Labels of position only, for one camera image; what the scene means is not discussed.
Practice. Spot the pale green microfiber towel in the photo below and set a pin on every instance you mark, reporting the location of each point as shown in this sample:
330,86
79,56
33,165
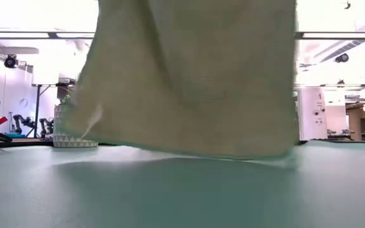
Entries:
185,79

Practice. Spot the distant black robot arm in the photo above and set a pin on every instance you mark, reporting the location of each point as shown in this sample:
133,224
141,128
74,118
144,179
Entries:
44,123
19,118

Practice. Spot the succulent in patterned pot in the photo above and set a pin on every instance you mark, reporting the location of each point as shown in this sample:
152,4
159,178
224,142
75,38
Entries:
65,141

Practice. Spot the white pillar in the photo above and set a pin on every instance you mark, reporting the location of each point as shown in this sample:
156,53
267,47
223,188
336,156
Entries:
311,111

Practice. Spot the black ceiling camera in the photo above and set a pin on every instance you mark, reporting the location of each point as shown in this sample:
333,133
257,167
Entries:
10,61
341,57

